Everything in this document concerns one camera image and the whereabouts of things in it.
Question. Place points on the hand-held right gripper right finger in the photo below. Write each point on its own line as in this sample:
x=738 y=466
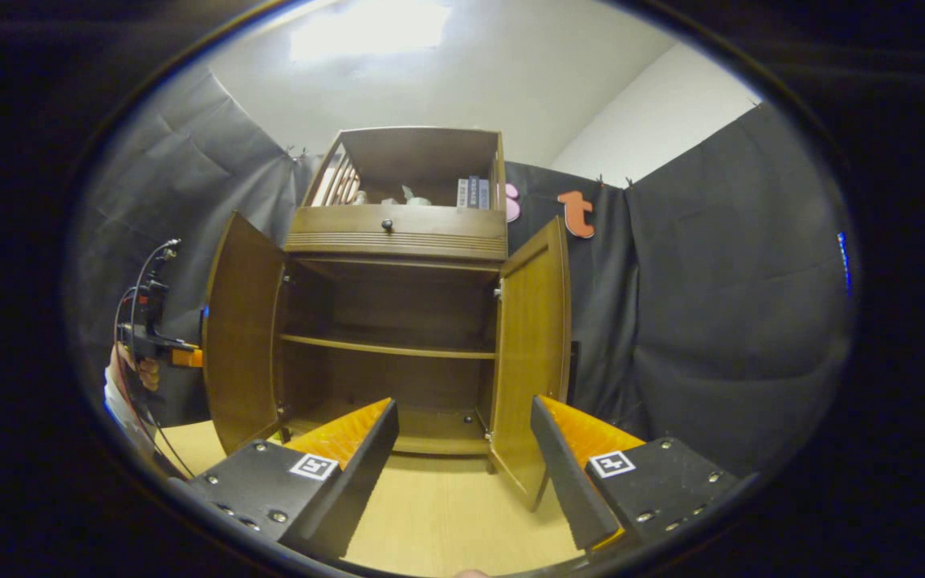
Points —
x=571 y=482

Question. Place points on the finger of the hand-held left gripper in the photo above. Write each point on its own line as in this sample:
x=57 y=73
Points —
x=187 y=357

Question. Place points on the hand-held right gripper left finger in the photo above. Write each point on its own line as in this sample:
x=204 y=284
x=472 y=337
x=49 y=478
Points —
x=362 y=482

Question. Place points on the wooden shoe cabinet door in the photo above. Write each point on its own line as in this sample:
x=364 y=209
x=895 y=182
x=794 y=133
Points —
x=531 y=361
x=242 y=337

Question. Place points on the wooden double-door shoe cabinet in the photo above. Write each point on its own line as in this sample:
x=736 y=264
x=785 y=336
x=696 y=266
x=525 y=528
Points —
x=406 y=305

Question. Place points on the wooden cabinet drawer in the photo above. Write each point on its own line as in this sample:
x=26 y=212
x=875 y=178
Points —
x=430 y=233

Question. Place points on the wooden inner shelf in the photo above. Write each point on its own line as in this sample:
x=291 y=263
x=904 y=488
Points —
x=390 y=348

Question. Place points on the white ornament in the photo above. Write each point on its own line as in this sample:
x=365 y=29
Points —
x=360 y=197

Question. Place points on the black backdrop cloth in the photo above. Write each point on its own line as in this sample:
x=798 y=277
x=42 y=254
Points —
x=711 y=281

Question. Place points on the pale ornament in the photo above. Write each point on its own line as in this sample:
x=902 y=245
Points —
x=414 y=196

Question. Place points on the blue book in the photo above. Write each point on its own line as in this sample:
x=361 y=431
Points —
x=479 y=193

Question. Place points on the white book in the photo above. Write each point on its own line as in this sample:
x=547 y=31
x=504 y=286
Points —
x=462 y=193

